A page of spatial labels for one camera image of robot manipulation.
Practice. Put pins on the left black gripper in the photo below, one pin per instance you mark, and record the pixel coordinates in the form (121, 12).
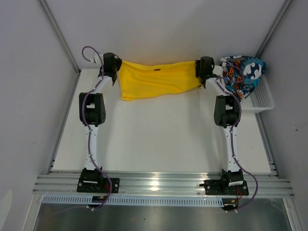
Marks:
(118, 62)

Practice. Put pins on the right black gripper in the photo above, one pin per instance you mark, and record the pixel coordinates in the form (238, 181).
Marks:
(198, 62)

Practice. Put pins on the yellow shorts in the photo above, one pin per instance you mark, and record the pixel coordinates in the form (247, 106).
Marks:
(139, 81)

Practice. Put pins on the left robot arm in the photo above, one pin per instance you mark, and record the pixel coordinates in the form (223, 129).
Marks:
(92, 114)

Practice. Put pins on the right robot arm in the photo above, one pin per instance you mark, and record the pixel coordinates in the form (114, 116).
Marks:
(227, 115)

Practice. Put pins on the patterned blue orange shorts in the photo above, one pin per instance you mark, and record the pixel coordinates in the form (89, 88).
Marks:
(242, 74)

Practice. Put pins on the white plastic basket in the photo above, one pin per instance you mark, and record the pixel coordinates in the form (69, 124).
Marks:
(260, 99)

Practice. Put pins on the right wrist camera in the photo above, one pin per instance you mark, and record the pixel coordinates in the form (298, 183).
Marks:
(218, 70)

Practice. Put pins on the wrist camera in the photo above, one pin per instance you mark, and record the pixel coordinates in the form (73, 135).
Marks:
(97, 58)
(218, 70)

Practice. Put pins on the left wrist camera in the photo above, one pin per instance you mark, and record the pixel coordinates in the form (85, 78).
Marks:
(97, 58)

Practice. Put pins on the left aluminium frame post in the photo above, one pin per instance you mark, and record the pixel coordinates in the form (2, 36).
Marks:
(57, 32)

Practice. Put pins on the aluminium frame post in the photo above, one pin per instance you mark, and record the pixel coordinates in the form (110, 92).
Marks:
(57, 32)
(287, 4)

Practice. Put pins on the right aluminium frame post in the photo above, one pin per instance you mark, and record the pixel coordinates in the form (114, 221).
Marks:
(287, 4)

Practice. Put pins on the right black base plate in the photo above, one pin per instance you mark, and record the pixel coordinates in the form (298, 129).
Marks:
(216, 187)

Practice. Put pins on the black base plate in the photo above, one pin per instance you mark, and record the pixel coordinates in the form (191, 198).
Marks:
(100, 186)
(216, 187)

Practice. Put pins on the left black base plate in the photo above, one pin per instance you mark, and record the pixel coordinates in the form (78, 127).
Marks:
(100, 186)

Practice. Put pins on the aluminium mounting rail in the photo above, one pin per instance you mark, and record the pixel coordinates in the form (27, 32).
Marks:
(162, 184)

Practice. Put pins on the white slotted cable duct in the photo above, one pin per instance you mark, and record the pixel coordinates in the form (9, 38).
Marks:
(134, 200)

